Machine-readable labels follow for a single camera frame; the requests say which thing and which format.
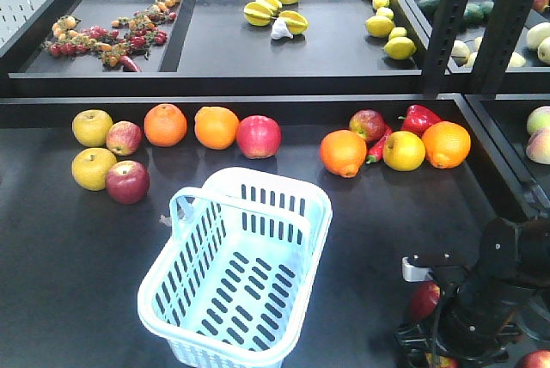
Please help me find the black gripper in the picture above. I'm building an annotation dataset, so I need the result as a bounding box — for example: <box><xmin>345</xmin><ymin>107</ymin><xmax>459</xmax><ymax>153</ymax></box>
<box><xmin>395</xmin><ymin>254</ymin><xmax>523</xmax><ymax>367</ymax></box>

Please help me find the dark red apple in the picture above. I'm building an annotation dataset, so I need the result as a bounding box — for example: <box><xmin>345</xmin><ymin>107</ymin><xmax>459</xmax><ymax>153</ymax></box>
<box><xmin>409</xmin><ymin>280</ymin><xmax>440</xmax><ymax>322</ymax></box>
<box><xmin>425</xmin><ymin>353</ymin><xmax>460</xmax><ymax>368</ymax></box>

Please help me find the dark red apple back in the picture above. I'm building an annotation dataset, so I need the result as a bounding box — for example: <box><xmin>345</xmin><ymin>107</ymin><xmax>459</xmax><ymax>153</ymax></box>
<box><xmin>409</xmin><ymin>280</ymin><xmax>440</xmax><ymax>322</ymax></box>

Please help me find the red yellow apple front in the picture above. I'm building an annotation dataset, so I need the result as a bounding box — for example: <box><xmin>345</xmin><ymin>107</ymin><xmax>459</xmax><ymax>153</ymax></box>
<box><xmin>514</xmin><ymin>349</ymin><xmax>550</xmax><ymax>368</ymax></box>

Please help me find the light blue plastic basket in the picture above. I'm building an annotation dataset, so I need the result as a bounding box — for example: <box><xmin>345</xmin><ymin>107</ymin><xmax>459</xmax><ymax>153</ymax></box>
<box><xmin>137</xmin><ymin>167</ymin><xmax>333</xmax><ymax>367</ymax></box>

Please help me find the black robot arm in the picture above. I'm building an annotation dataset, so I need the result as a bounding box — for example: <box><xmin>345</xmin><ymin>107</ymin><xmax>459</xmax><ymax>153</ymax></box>
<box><xmin>395</xmin><ymin>187</ymin><xmax>549</xmax><ymax>367</ymax></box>

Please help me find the white tag on basket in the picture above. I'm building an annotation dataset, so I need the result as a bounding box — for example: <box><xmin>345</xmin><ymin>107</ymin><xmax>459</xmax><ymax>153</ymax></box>
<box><xmin>159</xmin><ymin>215</ymin><xmax>172</xmax><ymax>228</ymax></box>

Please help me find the orange with navel right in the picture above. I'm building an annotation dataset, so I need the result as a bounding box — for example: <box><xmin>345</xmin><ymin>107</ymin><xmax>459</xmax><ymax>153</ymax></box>
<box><xmin>421</xmin><ymin>121</ymin><xmax>471</xmax><ymax>169</ymax></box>

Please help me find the orange with navel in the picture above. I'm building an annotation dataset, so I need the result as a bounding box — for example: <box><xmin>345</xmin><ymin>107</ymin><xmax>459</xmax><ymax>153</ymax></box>
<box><xmin>421</xmin><ymin>121</ymin><xmax>471</xmax><ymax>169</ymax></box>
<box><xmin>319</xmin><ymin>130</ymin><xmax>368</xmax><ymax>178</ymax></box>

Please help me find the peach front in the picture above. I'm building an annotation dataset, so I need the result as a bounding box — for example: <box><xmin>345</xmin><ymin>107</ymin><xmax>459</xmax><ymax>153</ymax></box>
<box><xmin>525</xmin><ymin>127</ymin><xmax>550</xmax><ymax>165</ymax></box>

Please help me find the peach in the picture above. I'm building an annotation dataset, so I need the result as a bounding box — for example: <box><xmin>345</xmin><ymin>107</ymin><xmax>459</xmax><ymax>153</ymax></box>
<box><xmin>526</xmin><ymin>106</ymin><xmax>550</xmax><ymax>135</ymax></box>
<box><xmin>525</xmin><ymin>127</ymin><xmax>550</xmax><ymax>165</ymax></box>

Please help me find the yellow round fruit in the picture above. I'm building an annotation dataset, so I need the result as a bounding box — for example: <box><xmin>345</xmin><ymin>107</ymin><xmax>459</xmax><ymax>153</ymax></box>
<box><xmin>382</xmin><ymin>131</ymin><xmax>425</xmax><ymax>172</ymax></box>

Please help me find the small red chili pepper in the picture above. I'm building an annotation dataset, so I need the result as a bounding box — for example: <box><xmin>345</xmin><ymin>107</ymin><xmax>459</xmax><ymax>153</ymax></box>
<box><xmin>365</xmin><ymin>125</ymin><xmax>393</xmax><ymax>164</ymax></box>

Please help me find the red bell pepper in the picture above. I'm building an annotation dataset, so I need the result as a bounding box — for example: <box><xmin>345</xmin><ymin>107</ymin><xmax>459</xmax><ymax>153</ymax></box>
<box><xmin>399</xmin><ymin>104</ymin><xmax>442</xmax><ymax>137</ymax></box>

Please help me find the peach back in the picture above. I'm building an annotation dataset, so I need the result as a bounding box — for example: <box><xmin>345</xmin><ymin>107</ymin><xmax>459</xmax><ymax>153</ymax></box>
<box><xmin>526</xmin><ymin>106</ymin><xmax>550</xmax><ymax>135</ymax></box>

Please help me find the orange with navel left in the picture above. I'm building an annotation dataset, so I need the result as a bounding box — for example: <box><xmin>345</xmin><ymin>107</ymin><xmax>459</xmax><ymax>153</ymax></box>
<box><xmin>319</xmin><ymin>130</ymin><xmax>368</xmax><ymax>178</ymax></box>

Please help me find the red green apple back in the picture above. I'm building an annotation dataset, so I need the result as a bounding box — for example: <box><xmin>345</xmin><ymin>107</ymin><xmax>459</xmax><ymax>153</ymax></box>
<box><xmin>349</xmin><ymin>109</ymin><xmax>386</xmax><ymax>143</ymax></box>

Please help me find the black wooden produce stand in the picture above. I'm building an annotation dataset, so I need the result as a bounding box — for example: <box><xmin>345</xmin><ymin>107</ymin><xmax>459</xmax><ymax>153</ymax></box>
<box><xmin>0</xmin><ymin>0</ymin><xmax>550</xmax><ymax>368</ymax></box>

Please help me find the row of yellow lemons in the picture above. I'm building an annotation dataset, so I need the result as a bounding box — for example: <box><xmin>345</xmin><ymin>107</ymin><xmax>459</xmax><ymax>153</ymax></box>
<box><xmin>365</xmin><ymin>0</ymin><xmax>417</xmax><ymax>61</ymax></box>

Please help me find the pink red apple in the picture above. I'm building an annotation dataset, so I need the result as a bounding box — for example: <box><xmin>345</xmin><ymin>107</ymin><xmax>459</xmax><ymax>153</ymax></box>
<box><xmin>236</xmin><ymin>115</ymin><xmax>282</xmax><ymax>159</ymax></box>

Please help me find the pale yellow pear right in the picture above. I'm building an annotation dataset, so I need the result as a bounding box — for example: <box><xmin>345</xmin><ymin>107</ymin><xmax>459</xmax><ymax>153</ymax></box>
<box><xmin>526</xmin><ymin>21</ymin><xmax>550</xmax><ymax>64</ymax></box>

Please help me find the plain orange fruit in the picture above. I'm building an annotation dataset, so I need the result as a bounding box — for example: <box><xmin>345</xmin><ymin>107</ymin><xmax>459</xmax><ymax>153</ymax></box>
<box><xmin>144</xmin><ymin>103</ymin><xmax>187</xmax><ymax>147</ymax></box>
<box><xmin>194</xmin><ymin>106</ymin><xmax>240</xmax><ymax>150</ymax></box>

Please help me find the yellow starfruit right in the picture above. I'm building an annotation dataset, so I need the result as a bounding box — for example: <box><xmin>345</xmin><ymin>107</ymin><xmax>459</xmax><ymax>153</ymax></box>
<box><xmin>278</xmin><ymin>10</ymin><xmax>309</xmax><ymax>35</ymax></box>

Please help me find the white garlic bulb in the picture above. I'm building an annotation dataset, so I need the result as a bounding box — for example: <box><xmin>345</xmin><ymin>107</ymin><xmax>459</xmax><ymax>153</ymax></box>
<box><xmin>271</xmin><ymin>18</ymin><xmax>294</xmax><ymax>40</ymax></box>

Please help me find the red apple beside yellow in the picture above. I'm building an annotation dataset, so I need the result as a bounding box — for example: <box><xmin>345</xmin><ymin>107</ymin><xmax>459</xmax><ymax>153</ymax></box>
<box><xmin>106</xmin><ymin>160</ymin><xmax>150</xmax><ymax>205</ymax></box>

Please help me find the yellow starfruit left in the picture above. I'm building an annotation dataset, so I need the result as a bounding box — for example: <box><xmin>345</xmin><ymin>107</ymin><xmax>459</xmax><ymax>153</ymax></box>
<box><xmin>243</xmin><ymin>1</ymin><xmax>273</xmax><ymax>27</ymax></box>

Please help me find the small pink striped apple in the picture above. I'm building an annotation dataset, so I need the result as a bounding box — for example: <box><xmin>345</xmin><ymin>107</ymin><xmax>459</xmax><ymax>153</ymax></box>
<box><xmin>106</xmin><ymin>120</ymin><xmax>143</xmax><ymax>156</ymax></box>

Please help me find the yellow green apple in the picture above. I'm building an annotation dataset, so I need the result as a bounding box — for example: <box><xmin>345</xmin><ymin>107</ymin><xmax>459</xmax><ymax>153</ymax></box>
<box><xmin>71</xmin><ymin>109</ymin><xmax>113</xmax><ymax>147</ymax></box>
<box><xmin>71</xmin><ymin>147</ymin><xmax>117</xmax><ymax>191</ymax></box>

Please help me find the cherry tomato vine pile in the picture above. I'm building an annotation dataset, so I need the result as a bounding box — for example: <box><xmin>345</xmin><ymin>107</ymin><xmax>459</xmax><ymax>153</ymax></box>
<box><xmin>40</xmin><ymin>0</ymin><xmax>183</xmax><ymax>72</ymax></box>

